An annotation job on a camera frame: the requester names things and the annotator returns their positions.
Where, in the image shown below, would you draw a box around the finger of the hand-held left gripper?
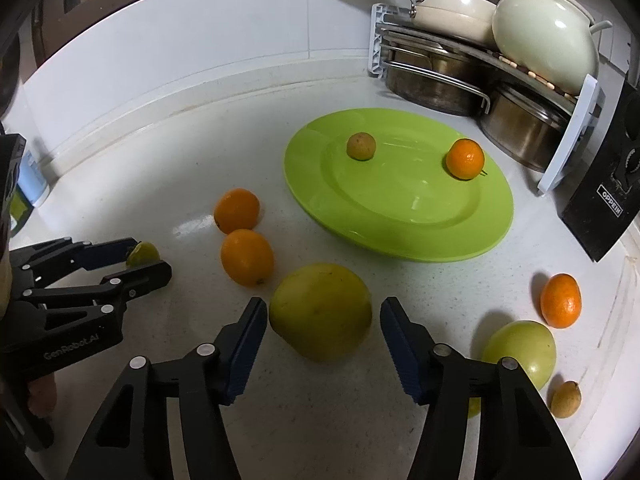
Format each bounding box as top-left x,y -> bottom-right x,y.
20,260 -> 173,319
10,237 -> 140,289

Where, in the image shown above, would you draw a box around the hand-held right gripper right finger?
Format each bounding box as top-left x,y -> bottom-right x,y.
379,296 -> 583,480

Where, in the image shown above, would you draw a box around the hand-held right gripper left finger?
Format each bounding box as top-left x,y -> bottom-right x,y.
67,296 -> 269,480

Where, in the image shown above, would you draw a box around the small green fruit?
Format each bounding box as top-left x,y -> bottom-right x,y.
125,241 -> 161,267

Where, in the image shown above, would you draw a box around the large yellow-green fruit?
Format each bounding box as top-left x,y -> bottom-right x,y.
268,262 -> 373,362

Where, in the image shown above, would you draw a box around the orange citrus fruit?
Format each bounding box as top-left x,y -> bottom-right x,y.
220,229 -> 275,288
214,188 -> 261,235

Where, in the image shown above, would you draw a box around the green round fruit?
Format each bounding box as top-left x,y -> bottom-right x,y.
481,320 -> 557,392

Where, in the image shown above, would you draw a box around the green plate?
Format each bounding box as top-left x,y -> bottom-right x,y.
284,108 -> 515,263

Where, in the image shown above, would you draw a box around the small brown-yellow fruit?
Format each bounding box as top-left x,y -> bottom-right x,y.
551,380 -> 582,419

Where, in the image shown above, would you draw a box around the person's left hand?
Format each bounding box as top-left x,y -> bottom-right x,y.
27,374 -> 58,417

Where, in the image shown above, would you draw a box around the white bottle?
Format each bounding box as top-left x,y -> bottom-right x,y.
17,147 -> 51,207

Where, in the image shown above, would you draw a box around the orange mandarin with stem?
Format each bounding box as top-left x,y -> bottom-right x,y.
446,138 -> 488,181

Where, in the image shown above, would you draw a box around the small brown fruit on plate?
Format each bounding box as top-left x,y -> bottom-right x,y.
346,132 -> 377,162

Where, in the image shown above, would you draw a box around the black knife block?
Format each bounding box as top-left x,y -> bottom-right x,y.
560,72 -> 640,263

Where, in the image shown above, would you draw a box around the white pot rack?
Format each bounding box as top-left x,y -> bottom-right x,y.
368,2 -> 604,196

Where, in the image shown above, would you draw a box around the black kitchen scissors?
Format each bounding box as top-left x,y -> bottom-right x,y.
612,130 -> 640,196

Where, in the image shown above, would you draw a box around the cream kettle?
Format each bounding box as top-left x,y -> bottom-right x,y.
491,0 -> 613,96

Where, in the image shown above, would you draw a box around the steel pan with wire handle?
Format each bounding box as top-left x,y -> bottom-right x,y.
382,35 -> 492,117

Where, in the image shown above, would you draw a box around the cream pan with handle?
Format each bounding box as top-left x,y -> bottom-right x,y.
325,0 -> 497,44

